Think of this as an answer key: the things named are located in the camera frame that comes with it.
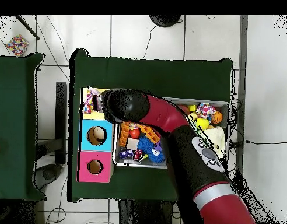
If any wooden box with three holes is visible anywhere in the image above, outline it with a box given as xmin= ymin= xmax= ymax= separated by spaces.
xmin=76 ymin=87 xmax=118 ymax=183

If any black upright panel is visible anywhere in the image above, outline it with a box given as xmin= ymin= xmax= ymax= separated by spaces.
xmin=55 ymin=81 xmax=68 ymax=165

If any wooden block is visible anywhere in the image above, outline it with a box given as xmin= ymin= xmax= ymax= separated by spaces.
xmin=126 ymin=137 xmax=140 ymax=151

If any dark green table cloth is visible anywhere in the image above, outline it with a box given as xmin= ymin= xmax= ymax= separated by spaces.
xmin=67 ymin=48 xmax=234 ymax=202
xmin=0 ymin=52 xmax=47 ymax=201

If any long orange toy brick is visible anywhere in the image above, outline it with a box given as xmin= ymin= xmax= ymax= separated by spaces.
xmin=137 ymin=123 xmax=161 ymax=144

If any multicoloured speckled cloth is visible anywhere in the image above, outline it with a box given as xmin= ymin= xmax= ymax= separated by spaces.
xmin=5 ymin=34 xmax=30 ymax=57

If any black rod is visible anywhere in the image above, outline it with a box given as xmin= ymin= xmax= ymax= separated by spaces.
xmin=15 ymin=15 xmax=40 ymax=40

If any yellow ball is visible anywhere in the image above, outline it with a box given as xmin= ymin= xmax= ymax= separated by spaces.
xmin=195 ymin=117 xmax=209 ymax=131

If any black round stand base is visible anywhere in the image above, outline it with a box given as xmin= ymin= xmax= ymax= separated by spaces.
xmin=148 ymin=15 xmax=182 ymax=28

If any cream knitted cloth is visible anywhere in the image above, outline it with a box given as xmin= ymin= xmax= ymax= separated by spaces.
xmin=202 ymin=125 xmax=226 ymax=159

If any shallow wire mesh bin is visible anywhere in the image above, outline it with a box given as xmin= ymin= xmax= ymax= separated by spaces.
xmin=113 ymin=96 xmax=231 ymax=170

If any black cable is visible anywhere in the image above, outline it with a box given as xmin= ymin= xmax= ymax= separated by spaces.
xmin=229 ymin=139 xmax=287 ymax=145
xmin=142 ymin=24 xmax=158 ymax=60

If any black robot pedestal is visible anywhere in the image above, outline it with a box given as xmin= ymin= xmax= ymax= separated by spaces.
xmin=118 ymin=199 xmax=173 ymax=224

